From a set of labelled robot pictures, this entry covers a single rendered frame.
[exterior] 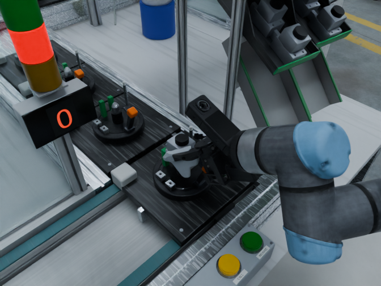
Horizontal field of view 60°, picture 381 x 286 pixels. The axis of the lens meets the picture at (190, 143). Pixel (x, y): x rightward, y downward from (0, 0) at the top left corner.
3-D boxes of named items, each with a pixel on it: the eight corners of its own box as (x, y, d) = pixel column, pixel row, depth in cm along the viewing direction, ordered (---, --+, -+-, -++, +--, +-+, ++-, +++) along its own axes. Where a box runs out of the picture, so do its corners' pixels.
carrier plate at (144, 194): (254, 183, 79) (255, 177, 78) (181, 248, 67) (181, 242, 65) (185, 134, 91) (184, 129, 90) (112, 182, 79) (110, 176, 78)
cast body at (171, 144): (199, 163, 73) (200, 140, 69) (185, 173, 71) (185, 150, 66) (174, 144, 78) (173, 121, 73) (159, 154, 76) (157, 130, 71)
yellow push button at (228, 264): (242, 268, 64) (244, 263, 62) (229, 282, 61) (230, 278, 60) (227, 254, 66) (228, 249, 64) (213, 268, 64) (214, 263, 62)
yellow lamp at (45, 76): (68, 83, 54) (59, 57, 51) (39, 96, 52) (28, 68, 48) (53, 72, 57) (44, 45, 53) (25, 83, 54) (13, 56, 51)
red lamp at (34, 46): (59, 56, 51) (50, 25, 47) (28, 68, 48) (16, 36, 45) (44, 45, 53) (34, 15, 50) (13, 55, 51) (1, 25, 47)
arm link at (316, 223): (379, 256, 45) (370, 176, 44) (303, 273, 43) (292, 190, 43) (343, 238, 53) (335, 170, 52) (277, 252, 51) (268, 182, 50)
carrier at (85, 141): (181, 132, 92) (180, 95, 84) (108, 179, 80) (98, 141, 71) (128, 96, 105) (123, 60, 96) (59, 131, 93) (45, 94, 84)
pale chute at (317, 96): (330, 104, 95) (342, 101, 91) (298, 121, 90) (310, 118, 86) (293, 12, 93) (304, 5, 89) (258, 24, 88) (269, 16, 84)
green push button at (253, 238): (265, 244, 67) (266, 239, 66) (252, 257, 65) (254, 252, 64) (249, 232, 69) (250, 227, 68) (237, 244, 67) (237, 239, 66)
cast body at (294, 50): (300, 61, 73) (318, 40, 67) (286, 67, 71) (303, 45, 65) (278, 33, 75) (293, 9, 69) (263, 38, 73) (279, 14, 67)
